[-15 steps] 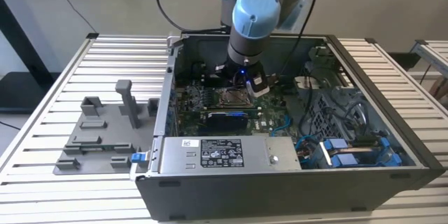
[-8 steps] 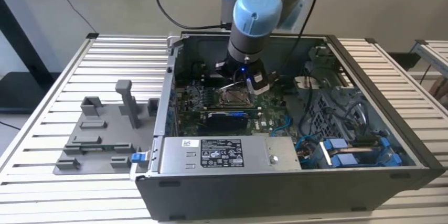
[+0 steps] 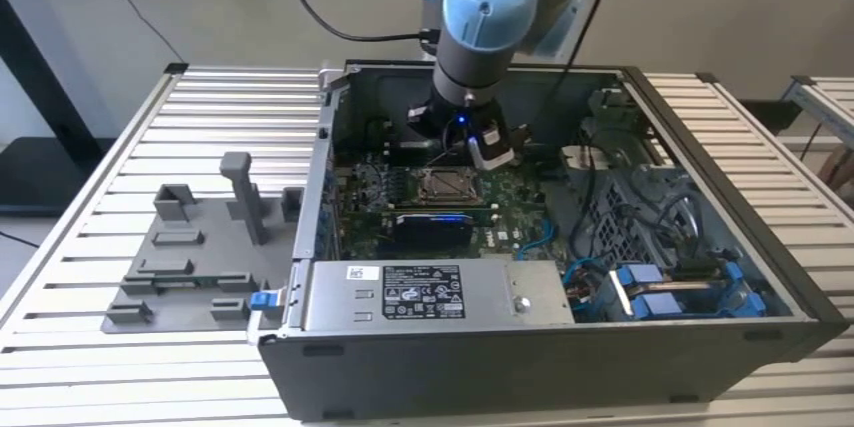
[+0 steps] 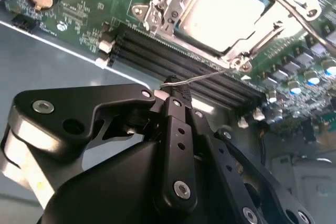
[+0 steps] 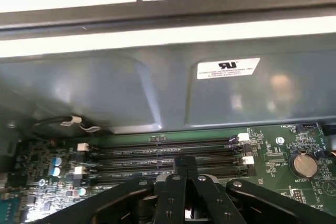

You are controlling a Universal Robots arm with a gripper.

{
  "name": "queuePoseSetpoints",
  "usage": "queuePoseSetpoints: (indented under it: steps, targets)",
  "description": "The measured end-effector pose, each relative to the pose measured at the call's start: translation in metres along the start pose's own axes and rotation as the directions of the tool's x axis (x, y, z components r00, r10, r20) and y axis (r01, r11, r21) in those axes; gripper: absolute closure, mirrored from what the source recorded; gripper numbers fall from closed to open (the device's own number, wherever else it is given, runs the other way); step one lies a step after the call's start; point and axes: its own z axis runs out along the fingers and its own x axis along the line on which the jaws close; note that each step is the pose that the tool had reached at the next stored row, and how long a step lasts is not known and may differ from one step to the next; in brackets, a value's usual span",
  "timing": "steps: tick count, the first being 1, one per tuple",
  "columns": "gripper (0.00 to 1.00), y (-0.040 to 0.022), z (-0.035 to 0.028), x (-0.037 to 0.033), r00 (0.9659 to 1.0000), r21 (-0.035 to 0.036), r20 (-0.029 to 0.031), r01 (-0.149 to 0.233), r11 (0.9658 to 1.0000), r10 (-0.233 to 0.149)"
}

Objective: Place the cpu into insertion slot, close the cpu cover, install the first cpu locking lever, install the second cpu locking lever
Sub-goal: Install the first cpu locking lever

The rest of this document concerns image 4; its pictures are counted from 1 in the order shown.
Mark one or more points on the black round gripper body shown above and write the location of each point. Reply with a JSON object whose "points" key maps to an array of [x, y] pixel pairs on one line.
{"points": [[110, 190]]}

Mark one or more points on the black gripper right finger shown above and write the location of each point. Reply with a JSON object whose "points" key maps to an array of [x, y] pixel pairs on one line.
{"points": [[225, 159]]}

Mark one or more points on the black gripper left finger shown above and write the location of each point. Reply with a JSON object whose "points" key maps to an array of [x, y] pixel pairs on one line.
{"points": [[65, 103]]}

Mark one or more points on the silver square CPU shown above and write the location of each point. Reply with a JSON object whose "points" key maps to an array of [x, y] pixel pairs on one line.
{"points": [[223, 16]]}

